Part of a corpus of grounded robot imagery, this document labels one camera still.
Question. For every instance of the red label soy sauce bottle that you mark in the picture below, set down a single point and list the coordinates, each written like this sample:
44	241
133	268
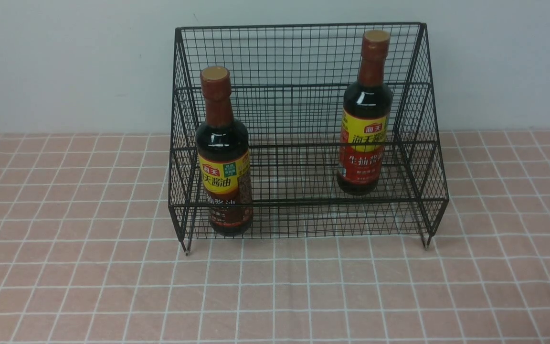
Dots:
366	112

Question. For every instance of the pink checkered tablecloth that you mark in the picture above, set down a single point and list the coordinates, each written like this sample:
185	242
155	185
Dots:
88	255

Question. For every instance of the black wire mesh rack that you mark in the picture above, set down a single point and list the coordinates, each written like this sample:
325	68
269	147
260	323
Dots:
288	83

